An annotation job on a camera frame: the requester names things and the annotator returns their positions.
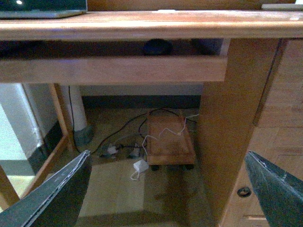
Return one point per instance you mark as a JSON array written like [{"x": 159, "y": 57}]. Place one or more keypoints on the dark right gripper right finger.
[{"x": 280, "y": 194}]

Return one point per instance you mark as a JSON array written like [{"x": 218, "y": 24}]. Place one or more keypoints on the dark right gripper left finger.
[{"x": 57, "y": 201}]

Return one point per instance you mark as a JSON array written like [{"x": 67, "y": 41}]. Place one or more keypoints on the black computer mouse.
[{"x": 155, "y": 47}]

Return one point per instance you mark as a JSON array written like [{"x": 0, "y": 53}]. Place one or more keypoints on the round drawer knob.
[{"x": 244, "y": 192}]

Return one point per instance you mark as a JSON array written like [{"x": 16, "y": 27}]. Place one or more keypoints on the white pipe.
[{"x": 83, "y": 132}]

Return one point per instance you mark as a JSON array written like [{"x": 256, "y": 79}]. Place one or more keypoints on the power strip on floor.
[{"x": 114, "y": 151}]

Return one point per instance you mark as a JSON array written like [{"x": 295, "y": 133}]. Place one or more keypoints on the wooden desk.
[{"x": 229, "y": 109}]

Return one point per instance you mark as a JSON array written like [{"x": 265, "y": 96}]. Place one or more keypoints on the white power adapter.
[{"x": 141, "y": 166}]

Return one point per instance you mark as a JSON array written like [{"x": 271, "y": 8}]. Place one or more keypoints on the wooden rolling stand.
[{"x": 169, "y": 142}]

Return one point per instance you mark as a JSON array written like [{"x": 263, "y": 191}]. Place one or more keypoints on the wooden keyboard tray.
[{"x": 142, "y": 70}]

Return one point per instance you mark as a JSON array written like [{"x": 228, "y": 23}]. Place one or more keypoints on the grey laptop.
[{"x": 42, "y": 9}]

